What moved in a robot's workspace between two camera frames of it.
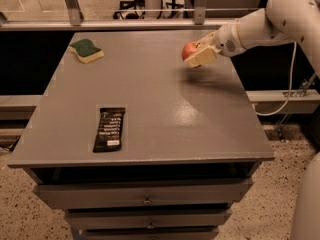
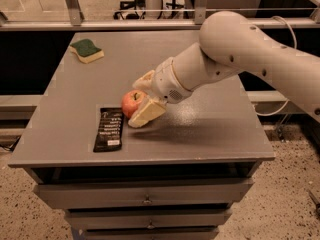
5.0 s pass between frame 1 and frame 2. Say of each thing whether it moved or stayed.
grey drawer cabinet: stayed
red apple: moved
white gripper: moved
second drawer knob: stayed
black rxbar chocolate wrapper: stayed
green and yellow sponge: stayed
